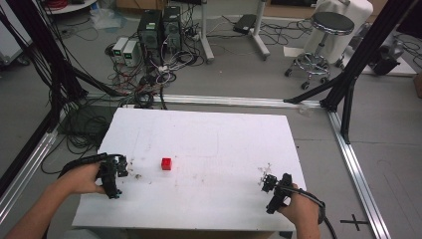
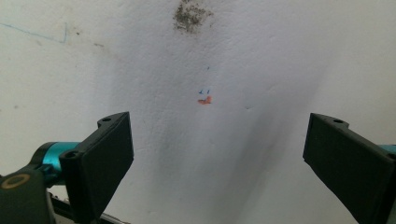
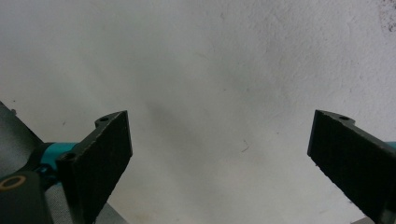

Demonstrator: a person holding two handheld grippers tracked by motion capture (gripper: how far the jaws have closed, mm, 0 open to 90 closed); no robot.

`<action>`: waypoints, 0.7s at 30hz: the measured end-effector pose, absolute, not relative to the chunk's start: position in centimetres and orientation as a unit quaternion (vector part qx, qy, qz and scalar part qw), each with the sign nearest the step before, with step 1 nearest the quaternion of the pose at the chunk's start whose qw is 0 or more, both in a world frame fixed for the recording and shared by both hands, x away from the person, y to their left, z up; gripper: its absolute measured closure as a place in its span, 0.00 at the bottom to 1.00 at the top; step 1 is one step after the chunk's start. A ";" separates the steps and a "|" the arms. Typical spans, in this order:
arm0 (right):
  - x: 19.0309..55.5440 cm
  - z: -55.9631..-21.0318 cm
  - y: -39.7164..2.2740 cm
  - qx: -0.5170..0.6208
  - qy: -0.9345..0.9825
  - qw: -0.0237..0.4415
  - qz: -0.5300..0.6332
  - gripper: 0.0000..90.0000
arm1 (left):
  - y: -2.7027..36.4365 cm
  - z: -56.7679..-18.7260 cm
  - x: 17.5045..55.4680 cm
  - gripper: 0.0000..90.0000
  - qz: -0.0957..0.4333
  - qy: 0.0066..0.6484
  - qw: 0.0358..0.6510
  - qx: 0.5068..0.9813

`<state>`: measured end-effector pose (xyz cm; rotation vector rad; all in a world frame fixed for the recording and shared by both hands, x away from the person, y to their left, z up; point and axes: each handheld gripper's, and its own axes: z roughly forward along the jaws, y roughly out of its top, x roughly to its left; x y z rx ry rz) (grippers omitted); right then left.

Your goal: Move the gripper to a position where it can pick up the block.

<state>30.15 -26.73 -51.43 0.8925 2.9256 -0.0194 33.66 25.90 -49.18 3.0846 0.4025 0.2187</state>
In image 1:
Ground small black computer tower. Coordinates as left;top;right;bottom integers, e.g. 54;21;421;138
161;5;183;54

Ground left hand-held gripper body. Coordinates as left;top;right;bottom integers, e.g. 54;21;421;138
96;152;129;200

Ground black frame post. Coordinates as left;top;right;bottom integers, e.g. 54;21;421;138
283;0;420;145
0;0;127;197

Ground black wrist strap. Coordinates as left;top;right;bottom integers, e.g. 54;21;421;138
316;201;327;225

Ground person's left hand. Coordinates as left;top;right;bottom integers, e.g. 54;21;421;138
63;161;107;197

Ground black round stool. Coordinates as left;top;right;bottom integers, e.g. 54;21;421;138
284;11;356;92

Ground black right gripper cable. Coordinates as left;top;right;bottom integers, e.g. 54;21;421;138
277;184;338;239

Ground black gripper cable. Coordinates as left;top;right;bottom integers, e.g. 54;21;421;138
57;151;124;179
277;184;338;239

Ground white table leg stand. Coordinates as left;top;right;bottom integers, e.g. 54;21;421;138
198;0;216;65
250;0;272;62

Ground person's right hand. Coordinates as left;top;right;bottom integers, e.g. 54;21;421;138
278;193;321;227

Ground round white table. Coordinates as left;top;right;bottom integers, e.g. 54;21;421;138
42;0;98;16

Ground tangled black floor cables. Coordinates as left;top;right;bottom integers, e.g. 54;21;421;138
40;99;117;175

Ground large black computer tower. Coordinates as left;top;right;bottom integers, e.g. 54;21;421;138
136;9;164;67

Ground flat black box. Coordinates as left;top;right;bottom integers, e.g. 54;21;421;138
232;13;258;36

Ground aluminium floor rail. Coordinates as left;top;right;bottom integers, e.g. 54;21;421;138
326;109;392;239
0;113;68;225
83;92;324;110

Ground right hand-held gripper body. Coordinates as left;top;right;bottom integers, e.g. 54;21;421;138
265;172;295;215

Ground clear plastic bag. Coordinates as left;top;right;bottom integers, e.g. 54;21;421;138
89;5;128;32

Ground coiled red cable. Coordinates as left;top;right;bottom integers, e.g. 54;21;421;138
45;0;70;10

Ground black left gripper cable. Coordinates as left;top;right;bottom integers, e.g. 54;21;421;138
57;151;124;179

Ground white bench power supply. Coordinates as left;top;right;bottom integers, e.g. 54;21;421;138
121;40;139;68
111;36;129;64

